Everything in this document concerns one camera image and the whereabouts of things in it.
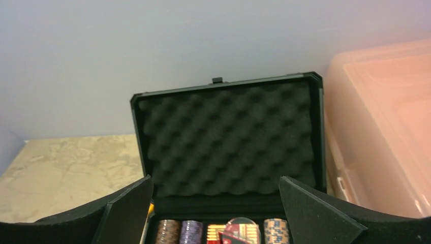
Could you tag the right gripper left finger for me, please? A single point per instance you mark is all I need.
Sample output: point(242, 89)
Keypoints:
point(116, 218)

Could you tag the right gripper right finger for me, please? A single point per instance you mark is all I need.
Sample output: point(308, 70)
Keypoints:
point(316, 217)

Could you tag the brown poker chip roll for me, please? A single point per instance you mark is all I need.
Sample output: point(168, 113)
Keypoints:
point(168, 232)

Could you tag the purple poker chip roll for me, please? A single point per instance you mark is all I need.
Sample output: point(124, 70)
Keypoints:
point(191, 232)

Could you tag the black poker case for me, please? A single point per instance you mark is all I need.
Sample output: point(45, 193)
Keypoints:
point(217, 151)

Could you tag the yellow tape measure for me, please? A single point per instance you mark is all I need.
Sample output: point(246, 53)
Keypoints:
point(150, 209)

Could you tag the pink poker chip roll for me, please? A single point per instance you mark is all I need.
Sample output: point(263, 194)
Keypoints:
point(276, 231)

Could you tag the clear round dealer button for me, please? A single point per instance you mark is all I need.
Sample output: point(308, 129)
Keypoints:
point(243, 228)

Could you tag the red card deck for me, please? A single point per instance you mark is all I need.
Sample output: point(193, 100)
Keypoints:
point(215, 235)

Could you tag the pink plastic storage box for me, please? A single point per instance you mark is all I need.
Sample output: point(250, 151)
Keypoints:
point(377, 126)

